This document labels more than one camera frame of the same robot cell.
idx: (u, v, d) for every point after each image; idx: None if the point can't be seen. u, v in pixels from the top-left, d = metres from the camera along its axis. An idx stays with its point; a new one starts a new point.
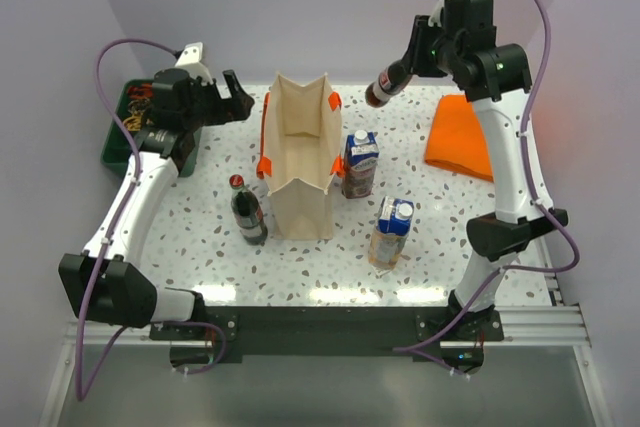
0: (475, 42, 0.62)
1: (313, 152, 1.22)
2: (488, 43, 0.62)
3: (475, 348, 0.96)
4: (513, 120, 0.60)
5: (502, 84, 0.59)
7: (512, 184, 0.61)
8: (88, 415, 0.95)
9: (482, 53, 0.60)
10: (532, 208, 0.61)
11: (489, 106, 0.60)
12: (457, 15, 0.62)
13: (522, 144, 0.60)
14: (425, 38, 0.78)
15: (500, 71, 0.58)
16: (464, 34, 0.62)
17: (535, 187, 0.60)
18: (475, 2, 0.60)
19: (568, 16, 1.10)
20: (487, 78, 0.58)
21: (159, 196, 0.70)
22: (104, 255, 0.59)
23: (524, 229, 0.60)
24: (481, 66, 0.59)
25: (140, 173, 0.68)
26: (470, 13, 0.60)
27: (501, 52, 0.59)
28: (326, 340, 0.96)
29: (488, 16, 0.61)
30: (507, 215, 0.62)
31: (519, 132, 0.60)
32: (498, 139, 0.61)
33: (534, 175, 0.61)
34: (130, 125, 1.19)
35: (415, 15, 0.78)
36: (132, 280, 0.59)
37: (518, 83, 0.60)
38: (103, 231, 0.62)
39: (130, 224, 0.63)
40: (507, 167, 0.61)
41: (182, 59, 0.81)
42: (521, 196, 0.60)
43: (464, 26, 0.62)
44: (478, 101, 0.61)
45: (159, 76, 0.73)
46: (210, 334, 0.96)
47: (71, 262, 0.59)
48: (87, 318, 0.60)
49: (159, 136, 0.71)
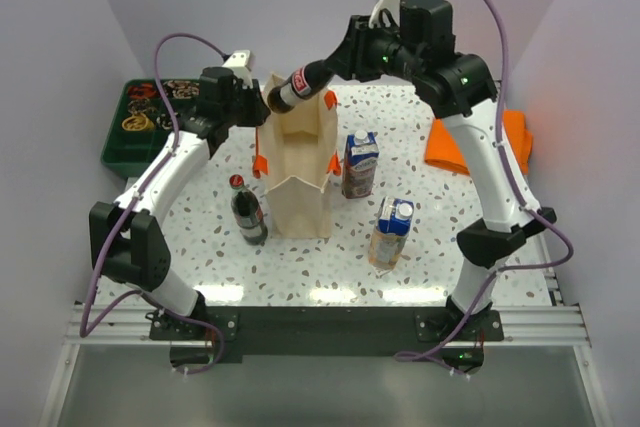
0: (437, 57, 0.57)
1: (313, 152, 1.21)
2: (448, 54, 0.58)
3: (475, 348, 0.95)
4: (488, 131, 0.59)
5: (470, 97, 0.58)
7: (499, 194, 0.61)
8: (88, 415, 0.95)
9: (443, 69, 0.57)
10: (522, 214, 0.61)
11: (462, 123, 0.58)
12: (418, 28, 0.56)
13: (501, 153, 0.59)
14: (368, 40, 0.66)
15: (465, 85, 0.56)
16: (426, 49, 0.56)
17: (521, 193, 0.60)
18: (436, 13, 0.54)
19: (568, 17, 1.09)
20: (458, 98, 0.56)
21: (191, 171, 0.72)
22: (132, 208, 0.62)
23: (519, 236, 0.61)
24: (447, 85, 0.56)
25: (177, 148, 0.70)
26: (432, 27, 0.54)
27: (461, 65, 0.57)
28: (327, 340, 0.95)
29: (449, 28, 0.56)
30: (499, 225, 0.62)
31: (495, 142, 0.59)
32: (476, 152, 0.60)
33: (518, 181, 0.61)
34: (130, 125, 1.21)
35: (353, 17, 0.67)
36: (154, 234, 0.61)
37: (483, 92, 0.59)
38: (135, 188, 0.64)
39: (161, 186, 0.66)
40: (490, 179, 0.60)
41: (229, 62, 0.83)
42: (510, 204, 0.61)
43: (425, 40, 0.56)
44: (450, 118, 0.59)
45: (206, 72, 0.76)
46: (210, 334, 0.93)
47: (101, 212, 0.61)
48: (105, 272, 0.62)
49: (198, 122, 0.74)
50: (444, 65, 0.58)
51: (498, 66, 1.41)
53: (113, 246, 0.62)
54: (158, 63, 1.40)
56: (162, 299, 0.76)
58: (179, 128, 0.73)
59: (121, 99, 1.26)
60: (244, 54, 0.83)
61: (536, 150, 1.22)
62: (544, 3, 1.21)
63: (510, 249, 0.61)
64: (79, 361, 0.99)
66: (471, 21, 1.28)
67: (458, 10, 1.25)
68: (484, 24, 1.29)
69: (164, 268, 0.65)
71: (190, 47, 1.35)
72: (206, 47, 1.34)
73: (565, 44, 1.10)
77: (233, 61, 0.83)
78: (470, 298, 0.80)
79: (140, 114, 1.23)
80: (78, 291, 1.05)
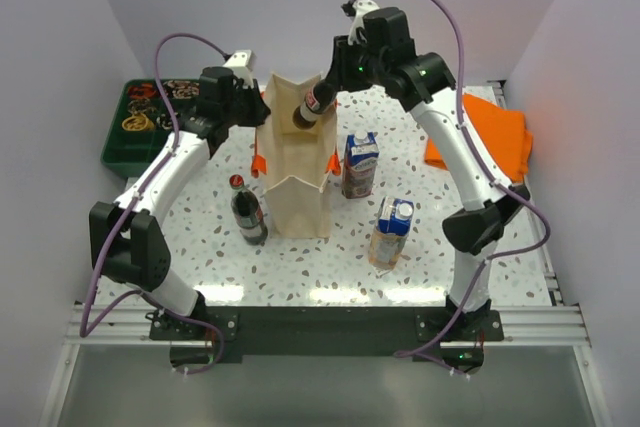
0: (399, 56, 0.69)
1: (313, 152, 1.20)
2: (409, 55, 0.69)
3: (475, 348, 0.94)
4: (450, 115, 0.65)
5: (431, 87, 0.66)
7: (469, 172, 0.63)
8: (88, 415, 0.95)
9: (405, 67, 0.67)
10: (494, 189, 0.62)
11: (425, 109, 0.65)
12: (378, 36, 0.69)
13: (464, 134, 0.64)
14: (348, 55, 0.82)
15: (423, 76, 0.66)
16: (387, 51, 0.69)
17: (489, 169, 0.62)
18: (391, 21, 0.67)
19: (568, 17, 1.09)
20: (417, 86, 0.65)
21: (191, 172, 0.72)
22: (132, 208, 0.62)
23: (492, 211, 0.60)
24: (407, 79, 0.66)
25: (177, 147, 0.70)
26: (389, 33, 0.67)
27: (420, 62, 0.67)
28: (327, 341, 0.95)
29: (405, 32, 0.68)
30: (473, 203, 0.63)
31: (459, 124, 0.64)
32: (442, 136, 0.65)
33: (486, 160, 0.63)
34: (130, 125, 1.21)
35: (335, 37, 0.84)
36: (154, 234, 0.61)
37: (443, 83, 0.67)
38: (135, 187, 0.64)
39: (161, 185, 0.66)
40: (458, 159, 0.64)
41: (230, 62, 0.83)
42: (480, 181, 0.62)
43: (386, 45, 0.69)
44: (415, 108, 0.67)
45: (205, 72, 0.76)
46: (210, 334, 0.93)
47: (101, 212, 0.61)
48: (105, 272, 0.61)
49: (198, 122, 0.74)
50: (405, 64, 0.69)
51: (498, 66, 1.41)
53: (113, 246, 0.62)
54: (158, 62, 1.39)
56: (162, 299, 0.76)
58: (179, 128, 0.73)
59: (121, 98, 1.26)
60: (245, 54, 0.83)
61: (536, 150, 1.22)
62: (544, 3, 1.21)
63: (484, 225, 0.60)
64: (79, 361, 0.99)
66: (470, 20, 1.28)
67: (458, 10, 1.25)
68: (483, 25, 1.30)
69: (164, 268, 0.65)
71: (190, 47, 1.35)
72: (206, 47, 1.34)
73: (565, 44, 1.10)
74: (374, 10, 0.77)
77: (233, 61, 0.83)
78: (463, 292, 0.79)
79: (141, 113, 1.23)
80: (78, 291, 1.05)
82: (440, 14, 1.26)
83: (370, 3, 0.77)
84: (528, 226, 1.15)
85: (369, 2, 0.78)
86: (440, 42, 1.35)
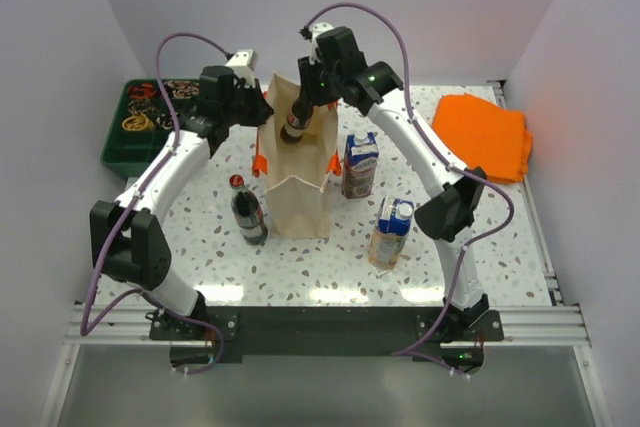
0: (351, 68, 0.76)
1: (312, 153, 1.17)
2: (360, 66, 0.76)
3: (475, 348, 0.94)
4: (401, 112, 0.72)
5: (382, 90, 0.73)
7: (425, 159, 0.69)
8: (88, 416, 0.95)
9: (356, 75, 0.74)
10: (450, 173, 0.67)
11: (378, 109, 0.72)
12: (330, 51, 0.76)
13: (415, 126, 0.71)
14: (312, 72, 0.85)
15: (373, 81, 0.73)
16: (340, 65, 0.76)
17: (442, 155, 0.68)
18: (339, 37, 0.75)
19: (568, 18, 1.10)
20: (368, 90, 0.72)
21: (191, 171, 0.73)
22: (133, 207, 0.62)
23: (451, 192, 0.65)
24: (359, 85, 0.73)
25: (177, 146, 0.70)
26: (339, 47, 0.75)
27: (369, 70, 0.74)
28: (327, 341, 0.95)
29: (354, 46, 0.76)
30: (435, 189, 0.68)
31: (409, 119, 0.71)
32: (396, 131, 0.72)
33: (439, 147, 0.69)
34: (130, 125, 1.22)
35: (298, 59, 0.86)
36: (154, 234, 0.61)
37: (392, 86, 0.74)
38: (135, 186, 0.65)
39: (162, 184, 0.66)
40: (414, 150, 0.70)
41: (232, 61, 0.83)
42: (436, 166, 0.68)
43: (338, 58, 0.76)
44: (370, 111, 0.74)
45: (206, 71, 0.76)
46: (210, 334, 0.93)
47: (101, 210, 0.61)
48: (105, 271, 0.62)
49: (199, 122, 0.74)
50: (357, 73, 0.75)
51: (498, 66, 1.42)
53: (113, 245, 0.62)
54: (161, 59, 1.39)
56: (162, 298, 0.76)
58: (180, 127, 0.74)
59: (121, 98, 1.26)
60: (247, 54, 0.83)
61: (537, 150, 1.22)
62: (544, 3, 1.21)
63: (445, 204, 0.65)
64: (79, 361, 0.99)
66: (470, 21, 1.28)
67: (458, 10, 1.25)
68: (483, 25, 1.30)
69: (165, 267, 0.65)
71: (192, 47, 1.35)
72: (206, 47, 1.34)
73: (565, 44, 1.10)
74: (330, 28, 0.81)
77: (235, 60, 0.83)
78: (451, 285, 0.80)
79: (141, 114, 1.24)
80: (78, 290, 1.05)
82: (440, 14, 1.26)
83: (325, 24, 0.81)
84: (528, 226, 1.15)
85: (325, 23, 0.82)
86: (440, 42, 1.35)
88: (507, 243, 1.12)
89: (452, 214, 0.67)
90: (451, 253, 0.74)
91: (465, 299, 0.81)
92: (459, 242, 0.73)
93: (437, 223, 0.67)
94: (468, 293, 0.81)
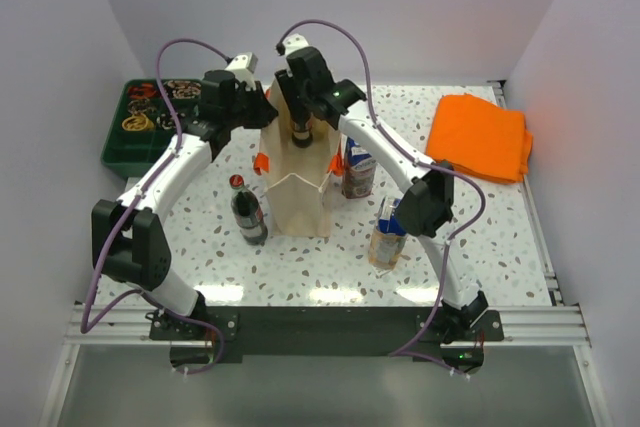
0: (319, 85, 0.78)
1: (316, 155, 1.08)
2: (328, 83, 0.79)
3: (475, 348, 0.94)
4: (365, 120, 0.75)
5: (348, 105, 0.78)
7: (393, 158, 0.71)
8: (88, 416, 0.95)
9: (324, 95, 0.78)
10: (417, 168, 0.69)
11: (345, 120, 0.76)
12: (299, 71, 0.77)
13: (381, 130, 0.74)
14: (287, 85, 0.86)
15: (338, 98, 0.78)
16: (309, 84, 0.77)
17: (409, 153, 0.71)
18: (308, 58, 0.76)
19: (570, 17, 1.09)
20: (335, 107, 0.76)
21: (193, 174, 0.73)
22: (134, 206, 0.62)
23: (421, 185, 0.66)
24: (327, 104, 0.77)
25: (180, 149, 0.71)
26: (308, 68, 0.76)
27: (336, 86, 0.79)
28: (328, 341, 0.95)
29: (322, 64, 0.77)
30: (406, 184, 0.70)
31: (374, 124, 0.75)
32: (365, 138, 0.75)
33: (405, 147, 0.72)
34: (130, 125, 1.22)
35: (276, 72, 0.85)
36: (155, 233, 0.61)
37: (356, 98, 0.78)
38: (138, 186, 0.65)
39: (163, 185, 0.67)
40: (384, 153, 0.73)
41: (231, 65, 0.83)
42: (403, 164, 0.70)
43: (307, 78, 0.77)
44: (339, 125, 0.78)
45: (208, 75, 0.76)
46: (209, 334, 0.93)
47: (103, 209, 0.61)
48: (105, 270, 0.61)
49: (201, 126, 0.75)
50: (325, 91, 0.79)
51: (498, 66, 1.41)
53: (113, 245, 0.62)
54: (161, 60, 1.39)
56: (163, 298, 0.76)
58: (182, 132, 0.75)
59: (121, 98, 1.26)
60: (246, 57, 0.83)
61: (537, 150, 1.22)
62: (545, 2, 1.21)
63: (417, 196, 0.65)
64: (79, 362, 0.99)
66: (471, 20, 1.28)
67: (458, 10, 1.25)
68: (484, 24, 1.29)
69: (165, 267, 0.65)
71: (193, 47, 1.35)
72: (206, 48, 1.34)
73: (565, 44, 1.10)
74: (302, 43, 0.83)
77: (235, 64, 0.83)
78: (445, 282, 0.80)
79: (141, 114, 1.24)
80: (78, 291, 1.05)
82: (440, 15, 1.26)
83: (298, 39, 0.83)
84: (528, 226, 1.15)
85: (297, 37, 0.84)
86: (440, 42, 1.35)
88: (507, 243, 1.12)
89: (427, 208, 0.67)
90: (437, 251, 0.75)
91: (460, 298, 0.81)
92: (442, 237, 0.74)
93: (416, 219, 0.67)
94: (462, 291, 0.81)
